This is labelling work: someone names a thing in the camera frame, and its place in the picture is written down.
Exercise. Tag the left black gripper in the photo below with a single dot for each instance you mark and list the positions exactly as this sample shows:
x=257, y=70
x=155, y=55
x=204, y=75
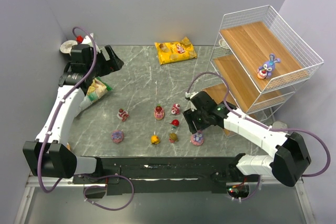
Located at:
x=111, y=60

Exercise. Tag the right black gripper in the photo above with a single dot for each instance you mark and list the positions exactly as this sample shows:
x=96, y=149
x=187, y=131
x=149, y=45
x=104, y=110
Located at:
x=191, y=120

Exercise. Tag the strawberry cake slice toy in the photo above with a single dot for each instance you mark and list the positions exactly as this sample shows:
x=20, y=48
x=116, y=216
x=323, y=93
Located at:
x=122, y=114

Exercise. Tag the purple bunny with cupcake toy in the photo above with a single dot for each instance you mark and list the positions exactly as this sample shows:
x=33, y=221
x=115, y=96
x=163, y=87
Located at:
x=265, y=71

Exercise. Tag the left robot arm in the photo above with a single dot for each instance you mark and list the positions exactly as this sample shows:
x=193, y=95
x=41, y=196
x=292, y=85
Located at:
x=47, y=155

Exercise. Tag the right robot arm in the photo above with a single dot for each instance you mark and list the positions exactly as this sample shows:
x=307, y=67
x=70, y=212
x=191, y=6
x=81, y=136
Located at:
x=286, y=157

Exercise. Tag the Chobani yogurt cup behind shelf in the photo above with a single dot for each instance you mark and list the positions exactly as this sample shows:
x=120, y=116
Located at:
x=222, y=43

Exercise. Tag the green chips bag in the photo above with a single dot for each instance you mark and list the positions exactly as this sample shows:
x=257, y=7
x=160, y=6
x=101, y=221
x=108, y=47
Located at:
x=95, y=92

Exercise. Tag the pink bear strawberry donut toy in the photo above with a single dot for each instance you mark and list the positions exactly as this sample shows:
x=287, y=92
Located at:
x=159, y=112

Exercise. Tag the yellow duck toy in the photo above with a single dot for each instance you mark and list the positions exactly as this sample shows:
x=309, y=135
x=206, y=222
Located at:
x=155, y=139

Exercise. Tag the yellow Lays chips bag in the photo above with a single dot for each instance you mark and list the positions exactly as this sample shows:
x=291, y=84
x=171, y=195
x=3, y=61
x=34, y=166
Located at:
x=170, y=52

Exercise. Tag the tin can front right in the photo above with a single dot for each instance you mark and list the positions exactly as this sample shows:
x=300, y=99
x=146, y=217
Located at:
x=279, y=125

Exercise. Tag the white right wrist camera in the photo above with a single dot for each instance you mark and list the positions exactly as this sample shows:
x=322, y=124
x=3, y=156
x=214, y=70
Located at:
x=192, y=97

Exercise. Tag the white wire wooden shelf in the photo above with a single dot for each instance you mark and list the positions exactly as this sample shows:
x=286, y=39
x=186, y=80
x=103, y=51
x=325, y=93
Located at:
x=258, y=62

